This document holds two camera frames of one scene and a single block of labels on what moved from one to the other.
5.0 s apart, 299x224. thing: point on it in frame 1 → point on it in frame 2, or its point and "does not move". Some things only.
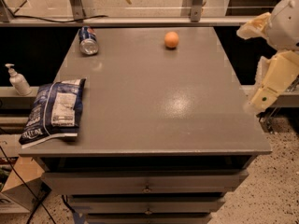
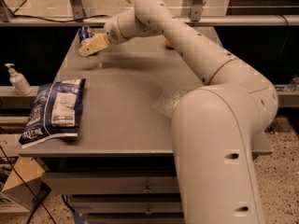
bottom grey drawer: (149, 217) does not move
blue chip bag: (55, 112) does not move
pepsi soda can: (89, 43) does not move
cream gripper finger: (282, 69) → (98, 43)
